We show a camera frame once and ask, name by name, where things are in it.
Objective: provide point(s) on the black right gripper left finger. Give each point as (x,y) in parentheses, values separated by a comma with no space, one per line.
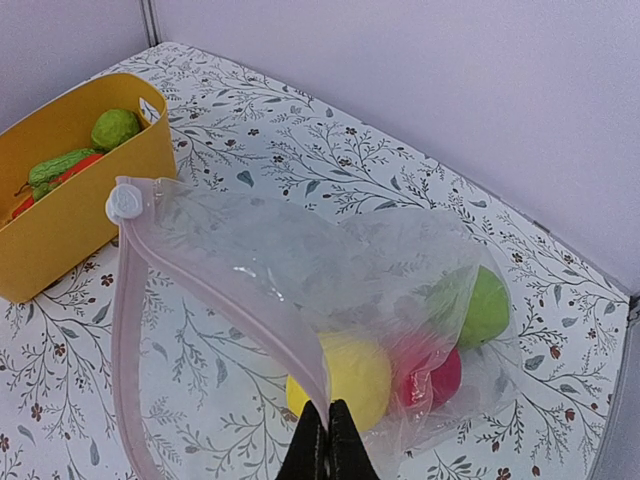
(305,457)

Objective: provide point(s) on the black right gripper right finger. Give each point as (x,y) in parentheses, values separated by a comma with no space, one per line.
(348,459)

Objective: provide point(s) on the yellow lemon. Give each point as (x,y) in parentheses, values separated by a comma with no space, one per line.
(353,366)

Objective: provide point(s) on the red apple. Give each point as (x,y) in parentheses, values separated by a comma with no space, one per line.
(424,378)

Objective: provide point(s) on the clear zip top bag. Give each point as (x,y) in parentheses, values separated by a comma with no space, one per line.
(211,287)

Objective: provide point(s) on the green apple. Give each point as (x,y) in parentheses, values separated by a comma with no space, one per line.
(467,308)
(113,128)

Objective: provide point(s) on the yellow plastic basket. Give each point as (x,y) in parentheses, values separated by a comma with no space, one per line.
(67,225)

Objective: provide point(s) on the orange carrot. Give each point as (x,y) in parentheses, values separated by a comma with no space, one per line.
(39,192)

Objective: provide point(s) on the green cucumber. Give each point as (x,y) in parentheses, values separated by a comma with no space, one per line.
(50,169)

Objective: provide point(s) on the floral table mat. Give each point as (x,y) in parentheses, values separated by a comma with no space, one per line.
(234,129)

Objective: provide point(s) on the right aluminium frame post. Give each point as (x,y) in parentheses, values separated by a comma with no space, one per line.
(634,308)

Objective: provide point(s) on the aluminium frame post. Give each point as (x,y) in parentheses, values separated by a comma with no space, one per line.
(634,308)
(149,21)

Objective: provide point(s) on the left aluminium frame post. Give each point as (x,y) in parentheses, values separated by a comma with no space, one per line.
(149,21)

